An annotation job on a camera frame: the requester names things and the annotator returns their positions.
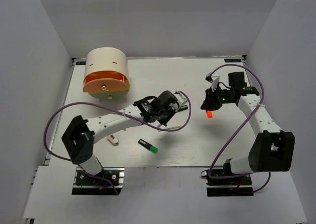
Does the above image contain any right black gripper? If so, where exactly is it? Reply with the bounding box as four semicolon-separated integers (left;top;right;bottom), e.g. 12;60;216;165
201;85;235;111

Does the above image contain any orange cap black highlighter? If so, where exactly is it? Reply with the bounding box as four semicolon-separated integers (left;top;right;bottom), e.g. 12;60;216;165
206;111;213;118

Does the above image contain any pink cap black highlighter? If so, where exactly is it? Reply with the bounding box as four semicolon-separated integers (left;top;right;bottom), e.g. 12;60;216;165
178;105;188;112

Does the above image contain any white pen pale cap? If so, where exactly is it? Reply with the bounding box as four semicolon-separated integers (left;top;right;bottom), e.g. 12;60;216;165
167;125;181;130

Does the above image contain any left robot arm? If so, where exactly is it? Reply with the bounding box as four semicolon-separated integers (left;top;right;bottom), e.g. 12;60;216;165
62;90;186;184

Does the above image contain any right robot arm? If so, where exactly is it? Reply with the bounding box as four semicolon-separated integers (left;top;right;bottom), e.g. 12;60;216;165
201;72;295;184

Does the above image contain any green cap black highlighter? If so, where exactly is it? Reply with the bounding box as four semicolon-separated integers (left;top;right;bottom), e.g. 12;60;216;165
138;139;158;154

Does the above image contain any blue logo sticker right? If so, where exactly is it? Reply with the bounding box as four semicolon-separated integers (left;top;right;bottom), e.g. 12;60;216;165
224;58;242;63

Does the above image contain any blue logo sticker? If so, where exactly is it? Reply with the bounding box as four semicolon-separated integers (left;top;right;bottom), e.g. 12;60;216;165
224;58;242;63
76;61;86;65

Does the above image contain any cream cylindrical desk organizer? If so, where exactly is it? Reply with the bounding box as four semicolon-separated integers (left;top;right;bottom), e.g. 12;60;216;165
83;47;130;100

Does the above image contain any blue logo sticker left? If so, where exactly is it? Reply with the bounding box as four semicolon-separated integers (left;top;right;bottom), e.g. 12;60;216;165
76;61;86;65

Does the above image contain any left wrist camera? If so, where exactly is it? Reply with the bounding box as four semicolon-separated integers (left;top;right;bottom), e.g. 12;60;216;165
174;91;188;110

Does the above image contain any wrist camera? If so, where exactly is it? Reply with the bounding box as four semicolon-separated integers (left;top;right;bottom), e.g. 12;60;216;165
205;73;220;91
174;91;188;110

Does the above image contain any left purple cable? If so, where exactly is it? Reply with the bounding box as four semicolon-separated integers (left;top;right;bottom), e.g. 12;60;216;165
44;90;192;195

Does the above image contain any purple cable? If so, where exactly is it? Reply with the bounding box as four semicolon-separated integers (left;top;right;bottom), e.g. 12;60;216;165
208;64;271;193
44;90;192;195

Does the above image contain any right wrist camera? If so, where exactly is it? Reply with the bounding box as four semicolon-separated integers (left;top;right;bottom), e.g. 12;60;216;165
205;73;220;91

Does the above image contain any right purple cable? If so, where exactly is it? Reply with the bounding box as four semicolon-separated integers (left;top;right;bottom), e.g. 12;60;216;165
208;64;271;193

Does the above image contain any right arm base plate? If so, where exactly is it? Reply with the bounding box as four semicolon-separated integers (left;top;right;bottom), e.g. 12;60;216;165
200;170;254;197

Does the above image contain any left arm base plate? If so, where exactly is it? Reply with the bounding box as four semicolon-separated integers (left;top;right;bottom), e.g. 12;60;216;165
72;168;124;196

